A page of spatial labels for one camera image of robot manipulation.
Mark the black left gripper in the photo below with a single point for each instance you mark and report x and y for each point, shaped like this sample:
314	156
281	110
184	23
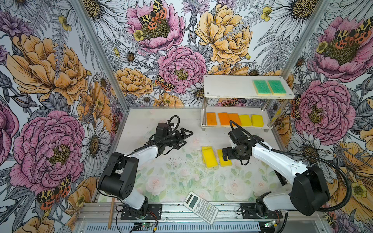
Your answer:
179	139

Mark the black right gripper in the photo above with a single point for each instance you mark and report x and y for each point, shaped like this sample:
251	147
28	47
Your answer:
230	156

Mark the yellow bottom sponge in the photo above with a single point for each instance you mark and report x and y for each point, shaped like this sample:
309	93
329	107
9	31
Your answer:
222	162

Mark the orange sponge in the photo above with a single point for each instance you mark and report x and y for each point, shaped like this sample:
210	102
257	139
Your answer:
235	118
224	119
211	119

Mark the yellow top stack sponge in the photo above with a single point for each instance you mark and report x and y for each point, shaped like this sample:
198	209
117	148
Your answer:
209	157

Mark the orange top sponge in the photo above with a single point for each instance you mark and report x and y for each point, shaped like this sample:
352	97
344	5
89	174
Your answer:
235	118

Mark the green scouring sponge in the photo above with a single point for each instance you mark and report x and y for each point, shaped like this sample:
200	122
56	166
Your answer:
276	87

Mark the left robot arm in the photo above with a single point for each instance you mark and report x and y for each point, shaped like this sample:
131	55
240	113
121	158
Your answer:
118	177

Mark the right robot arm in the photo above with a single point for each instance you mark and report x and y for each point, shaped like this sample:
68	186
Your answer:
306	190

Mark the white two-tier shelf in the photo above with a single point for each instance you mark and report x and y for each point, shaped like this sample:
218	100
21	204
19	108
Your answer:
236	94

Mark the white scientific calculator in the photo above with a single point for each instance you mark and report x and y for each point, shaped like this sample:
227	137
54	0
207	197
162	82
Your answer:
201	208

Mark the green circuit board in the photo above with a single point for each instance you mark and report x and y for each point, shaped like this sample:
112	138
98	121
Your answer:
144	226

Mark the wooden stick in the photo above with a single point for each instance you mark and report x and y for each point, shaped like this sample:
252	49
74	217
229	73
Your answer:
111	213

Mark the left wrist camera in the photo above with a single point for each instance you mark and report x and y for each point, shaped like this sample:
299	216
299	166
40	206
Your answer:
162	130

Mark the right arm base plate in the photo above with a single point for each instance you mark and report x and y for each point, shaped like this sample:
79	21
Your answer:
253	211

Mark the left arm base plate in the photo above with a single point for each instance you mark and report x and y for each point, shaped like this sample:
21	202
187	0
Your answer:
147	212

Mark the aluminium front rail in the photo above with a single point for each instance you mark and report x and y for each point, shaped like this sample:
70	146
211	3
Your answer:
176	212

